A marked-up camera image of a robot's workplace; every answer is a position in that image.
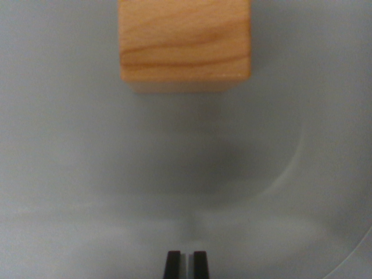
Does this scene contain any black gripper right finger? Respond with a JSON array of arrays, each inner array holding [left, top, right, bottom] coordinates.
[[188, 251, 210, 279]]

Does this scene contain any grey plastic tray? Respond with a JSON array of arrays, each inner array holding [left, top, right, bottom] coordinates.
[[0, 0, 372, 279]]

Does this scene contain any wooden cube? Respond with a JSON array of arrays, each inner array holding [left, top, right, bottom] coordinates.
[[117, 0, 252, 94]]

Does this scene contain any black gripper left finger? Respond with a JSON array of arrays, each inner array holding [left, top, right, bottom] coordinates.
[[163, 251, 187, 279]]

